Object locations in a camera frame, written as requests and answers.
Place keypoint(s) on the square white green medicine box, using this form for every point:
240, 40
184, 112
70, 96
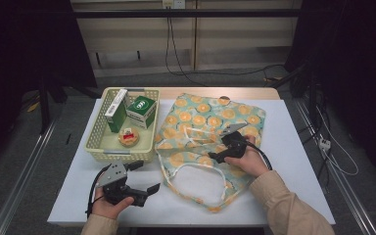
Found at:
140, 106

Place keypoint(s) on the person's right hand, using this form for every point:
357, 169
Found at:
251, 161

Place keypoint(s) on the round orange red tin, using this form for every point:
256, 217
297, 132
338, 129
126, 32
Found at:
129, 137

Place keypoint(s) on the tall green white medicine box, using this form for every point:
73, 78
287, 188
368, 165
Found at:
116, 111

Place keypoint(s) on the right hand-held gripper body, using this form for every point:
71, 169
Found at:
235, 143

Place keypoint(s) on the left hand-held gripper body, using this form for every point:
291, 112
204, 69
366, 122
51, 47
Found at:
114, 174

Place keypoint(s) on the cream perforated plastic basket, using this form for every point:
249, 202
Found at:
111, 143

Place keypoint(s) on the black horizontal bar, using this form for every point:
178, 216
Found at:
143, 13

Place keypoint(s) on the black upright stand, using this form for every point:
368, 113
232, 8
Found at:
44, 107

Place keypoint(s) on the dark curtain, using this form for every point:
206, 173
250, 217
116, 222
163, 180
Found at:
23, 42
355, 49

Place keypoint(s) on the aluminium floor rail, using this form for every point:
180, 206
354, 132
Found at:
19, 182
346, 182

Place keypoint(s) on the orange print teal cloth bag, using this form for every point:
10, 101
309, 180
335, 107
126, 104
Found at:
205, 120

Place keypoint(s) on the person's left hand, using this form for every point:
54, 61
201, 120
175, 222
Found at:
109, 210

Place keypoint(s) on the dark metal stand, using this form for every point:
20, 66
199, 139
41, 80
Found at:
290, 76

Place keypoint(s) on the white wall socket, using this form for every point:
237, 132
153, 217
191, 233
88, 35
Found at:
173, 3

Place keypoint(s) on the white power strip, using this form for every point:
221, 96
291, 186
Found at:
325, 144

